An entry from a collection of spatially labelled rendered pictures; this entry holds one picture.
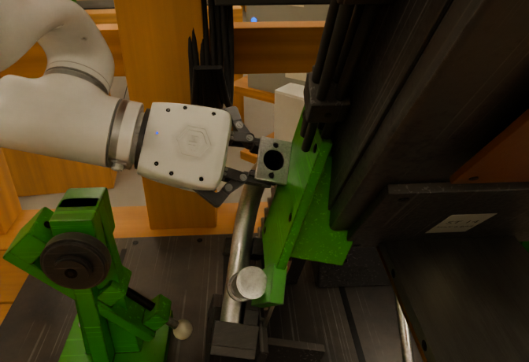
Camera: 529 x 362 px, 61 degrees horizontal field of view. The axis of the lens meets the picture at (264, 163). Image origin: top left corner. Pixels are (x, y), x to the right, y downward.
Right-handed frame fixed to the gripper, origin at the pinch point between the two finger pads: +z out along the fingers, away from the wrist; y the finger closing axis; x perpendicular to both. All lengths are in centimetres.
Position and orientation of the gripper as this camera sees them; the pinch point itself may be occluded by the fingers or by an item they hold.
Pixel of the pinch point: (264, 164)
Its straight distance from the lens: 57.2
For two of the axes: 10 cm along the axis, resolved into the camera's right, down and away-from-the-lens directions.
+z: 9.6, 2.0, 1.8
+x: -2.3, 2.5, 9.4
